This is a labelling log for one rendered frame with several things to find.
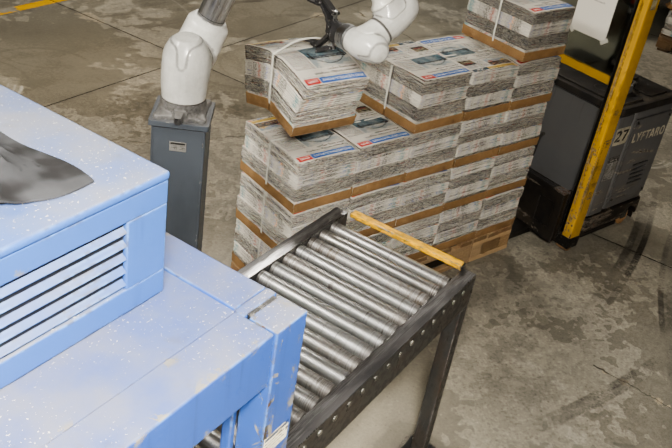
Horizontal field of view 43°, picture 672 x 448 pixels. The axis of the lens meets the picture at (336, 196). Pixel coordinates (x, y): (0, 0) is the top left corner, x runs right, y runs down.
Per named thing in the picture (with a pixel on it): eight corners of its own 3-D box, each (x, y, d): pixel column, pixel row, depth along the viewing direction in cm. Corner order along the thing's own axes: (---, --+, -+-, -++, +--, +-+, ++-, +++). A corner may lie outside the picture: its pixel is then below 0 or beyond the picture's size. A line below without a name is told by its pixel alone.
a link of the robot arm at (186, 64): (154, 101, 286) (157, 40, 275) (166, 80, 302) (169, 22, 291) (202, 108, 286) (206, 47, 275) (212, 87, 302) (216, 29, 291)
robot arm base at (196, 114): (149, 123, 284) (150, 108, 281) (160, 96, 303) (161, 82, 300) (204, 130, 286) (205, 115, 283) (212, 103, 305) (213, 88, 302)
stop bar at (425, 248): (354, 213, 292) (355, 208, 291) (465, 267, 273) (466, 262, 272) (349, 217, 289) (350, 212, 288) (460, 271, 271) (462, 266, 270)
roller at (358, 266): (301, 244, 274) (305, 251, 279) (426, 309, 254) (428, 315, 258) (310, 232, 276) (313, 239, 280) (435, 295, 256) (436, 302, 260)
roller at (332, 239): (314, 233, 279) (315, 244, 282) (438, 296, 259) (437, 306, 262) (323, 224, 282) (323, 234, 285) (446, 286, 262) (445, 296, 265)
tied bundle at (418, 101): (353, 98, 368) (361, 48, 356) (401, 88, 385) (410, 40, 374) (413, 135, 344) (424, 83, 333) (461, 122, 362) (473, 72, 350)
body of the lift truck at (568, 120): (482, 183, 495) (516, 55, 454) (542, 165, 527) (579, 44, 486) (576, 244, 451) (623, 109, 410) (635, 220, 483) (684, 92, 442)
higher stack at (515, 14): (415, 224, 445) (470, -16, 380) (455, 211, 462) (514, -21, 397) (467, 263, 420) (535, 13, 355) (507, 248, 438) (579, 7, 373)
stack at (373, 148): (226, 286, 377) (242, 118, 335) (416, 224, 445) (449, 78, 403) (276, 337, 352) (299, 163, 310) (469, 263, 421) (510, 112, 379)
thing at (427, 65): (363, 49, 356) (364, 47, 355) (411, 41, 373) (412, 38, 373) (424, 83, 333) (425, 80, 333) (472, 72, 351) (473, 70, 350)
